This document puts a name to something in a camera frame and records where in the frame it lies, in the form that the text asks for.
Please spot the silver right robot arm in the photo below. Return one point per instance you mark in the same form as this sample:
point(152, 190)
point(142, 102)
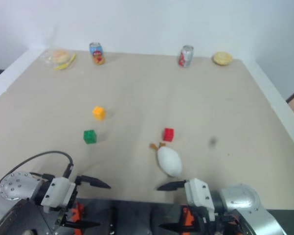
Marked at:
point(244, 203)

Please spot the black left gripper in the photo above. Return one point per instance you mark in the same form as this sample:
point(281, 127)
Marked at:
point(72, 215)

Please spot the beige table cover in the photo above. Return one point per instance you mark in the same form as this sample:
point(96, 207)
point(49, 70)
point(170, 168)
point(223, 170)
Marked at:
point(146, 98)

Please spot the yellow block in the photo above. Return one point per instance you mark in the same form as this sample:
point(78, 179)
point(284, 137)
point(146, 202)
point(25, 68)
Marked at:
point(98, 112)

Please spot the red and silver drink can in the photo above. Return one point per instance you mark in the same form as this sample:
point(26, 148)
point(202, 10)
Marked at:
point(186, 56)

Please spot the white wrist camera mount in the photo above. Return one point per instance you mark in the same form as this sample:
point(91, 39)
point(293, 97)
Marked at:
point(58, 193)
point(198, 195)

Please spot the round yellow biscuit bun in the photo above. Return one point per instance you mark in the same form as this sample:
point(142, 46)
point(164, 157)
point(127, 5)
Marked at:
point(222, 58)

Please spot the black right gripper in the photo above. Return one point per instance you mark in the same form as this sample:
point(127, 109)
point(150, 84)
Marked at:
point(189, 216)

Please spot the green block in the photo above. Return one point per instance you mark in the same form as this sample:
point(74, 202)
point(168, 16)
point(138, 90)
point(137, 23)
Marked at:
point(89, 136)

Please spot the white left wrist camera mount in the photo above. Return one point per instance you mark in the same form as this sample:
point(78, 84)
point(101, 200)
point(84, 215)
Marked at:
point(58, 193)

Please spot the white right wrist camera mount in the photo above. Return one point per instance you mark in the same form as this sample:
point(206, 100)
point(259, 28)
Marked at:
point(198, 195)

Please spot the bread bun in plastic bag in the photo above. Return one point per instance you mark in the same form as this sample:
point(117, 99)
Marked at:
point(61, 57)

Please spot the white plush duck toy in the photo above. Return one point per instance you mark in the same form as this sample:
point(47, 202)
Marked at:
point(169, 161)

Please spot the blue and yellow drink can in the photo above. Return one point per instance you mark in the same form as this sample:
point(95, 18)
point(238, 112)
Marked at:
point(97, 54)

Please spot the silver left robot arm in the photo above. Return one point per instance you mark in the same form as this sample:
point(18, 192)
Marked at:
point(13, 193)

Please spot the red block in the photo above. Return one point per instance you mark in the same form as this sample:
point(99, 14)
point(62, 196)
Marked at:
point(168, 134)

